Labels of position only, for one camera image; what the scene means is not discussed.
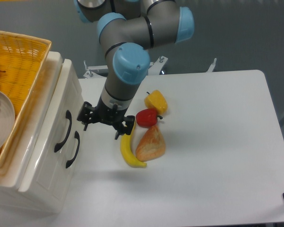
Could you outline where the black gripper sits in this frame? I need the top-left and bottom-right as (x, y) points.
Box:
(77, 98), (135, 140)

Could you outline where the black top drawer handle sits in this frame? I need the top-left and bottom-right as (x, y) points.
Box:
(54, 110), (73, 153)

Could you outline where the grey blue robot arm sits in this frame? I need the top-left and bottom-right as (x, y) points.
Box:
(74, 0), (195, 135)

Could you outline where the white drawer cabinet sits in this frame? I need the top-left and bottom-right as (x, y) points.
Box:
(0, 52), (83, 213)

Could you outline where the yellow banana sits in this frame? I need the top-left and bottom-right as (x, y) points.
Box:
(120, 122), (147, 168)

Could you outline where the red bell pepper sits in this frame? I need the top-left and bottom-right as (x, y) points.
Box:
(136, 108), (163, 128)

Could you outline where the yellow bell pepper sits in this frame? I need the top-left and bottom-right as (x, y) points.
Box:
(144, 90), (168, 114)

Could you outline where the triangular bread pastry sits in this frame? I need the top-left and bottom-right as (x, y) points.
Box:
(135, 125), (166, 162)

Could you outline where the yellow woven basket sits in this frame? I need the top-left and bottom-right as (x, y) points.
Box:
(0, 31), (52, 167)

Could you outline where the white plate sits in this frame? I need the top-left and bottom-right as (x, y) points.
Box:
(0, 91), (15, 149)

